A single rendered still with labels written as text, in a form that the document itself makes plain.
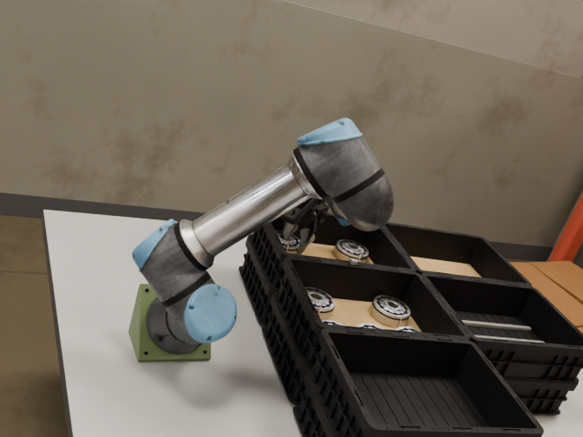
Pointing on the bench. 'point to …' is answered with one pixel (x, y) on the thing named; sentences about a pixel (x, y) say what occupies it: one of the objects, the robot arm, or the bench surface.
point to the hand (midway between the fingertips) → (291, 247)
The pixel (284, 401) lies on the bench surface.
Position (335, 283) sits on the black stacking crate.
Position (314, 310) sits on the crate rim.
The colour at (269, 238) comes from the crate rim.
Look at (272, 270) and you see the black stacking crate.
